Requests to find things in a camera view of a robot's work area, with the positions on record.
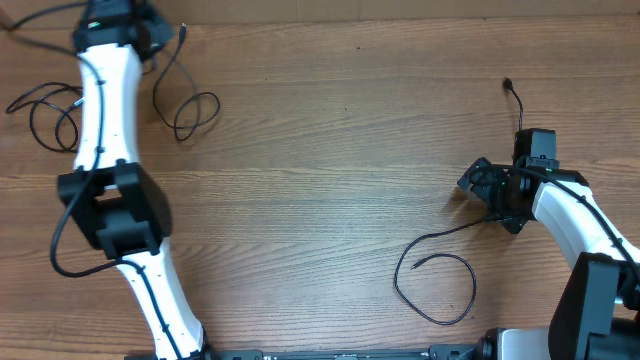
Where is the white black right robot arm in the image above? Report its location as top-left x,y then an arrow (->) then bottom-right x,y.
458,128 -> 639,359

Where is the thin black usb cable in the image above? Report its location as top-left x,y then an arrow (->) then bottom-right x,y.
151,22 -> 222,143

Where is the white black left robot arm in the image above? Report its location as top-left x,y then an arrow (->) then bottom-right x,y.
57,1 -> 215,359

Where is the braided black usb cable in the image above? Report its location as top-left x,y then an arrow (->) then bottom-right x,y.
393,77 -> 525,327

